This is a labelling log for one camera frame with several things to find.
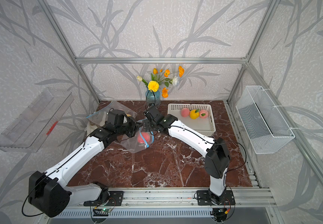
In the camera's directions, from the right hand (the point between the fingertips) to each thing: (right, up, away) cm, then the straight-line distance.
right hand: (150, 122), depth 82 cm
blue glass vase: (-2, +18, +27) cm, 32 cm away
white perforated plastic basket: (+39, -4, +20) cm, 44 cm away
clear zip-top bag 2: (-3, -9, -7) cm, 12 cm away
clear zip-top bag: (-44, +2, +27) cm, 51 cm away
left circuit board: (-20, -44, -11) cm, 50 cm away
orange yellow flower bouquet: (+3, +29, +15) cm, 33 cm away
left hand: (-2, 0, -5) cm, 5 cm away
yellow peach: (+30, +5, +23) cm, 38 cm away
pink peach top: (+23, +6, +23) cm, 33 cm away
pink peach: (+37, +5, +23) cm, 44 cm away
